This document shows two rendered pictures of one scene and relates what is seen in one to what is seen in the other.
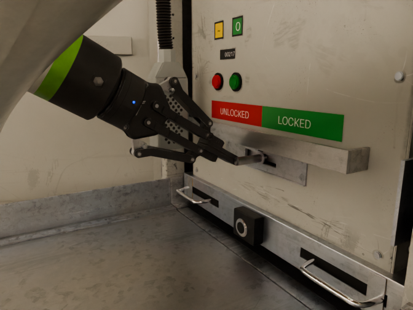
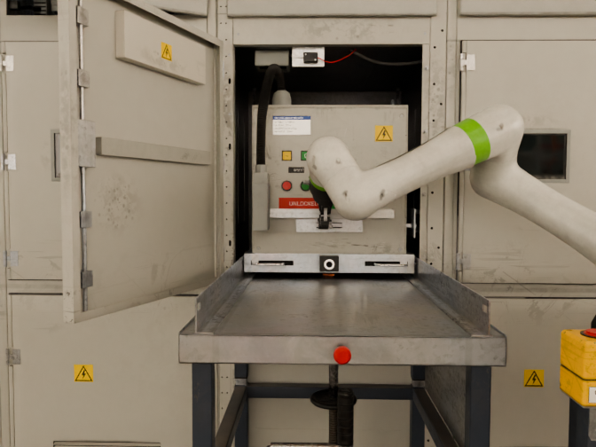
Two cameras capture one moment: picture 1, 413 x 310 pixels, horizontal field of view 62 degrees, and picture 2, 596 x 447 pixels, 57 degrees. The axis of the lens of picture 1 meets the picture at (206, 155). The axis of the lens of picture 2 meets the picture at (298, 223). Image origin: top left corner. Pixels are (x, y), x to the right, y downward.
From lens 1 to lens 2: 148 cm
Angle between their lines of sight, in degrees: 58
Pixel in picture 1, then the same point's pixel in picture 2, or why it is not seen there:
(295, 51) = not seen: hidden behind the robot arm
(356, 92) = not seen: hidden behind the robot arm
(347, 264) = (390, 257)
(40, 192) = (157, 286)
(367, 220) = (394, 237)
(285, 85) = not seen: hidden behind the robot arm
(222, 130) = (310, 212)
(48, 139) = (164, 234)
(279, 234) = (350, 260)
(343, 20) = (375, 161)
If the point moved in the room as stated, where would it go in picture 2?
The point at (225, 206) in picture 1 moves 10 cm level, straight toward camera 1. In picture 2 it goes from (301, 262) to (328, 264)
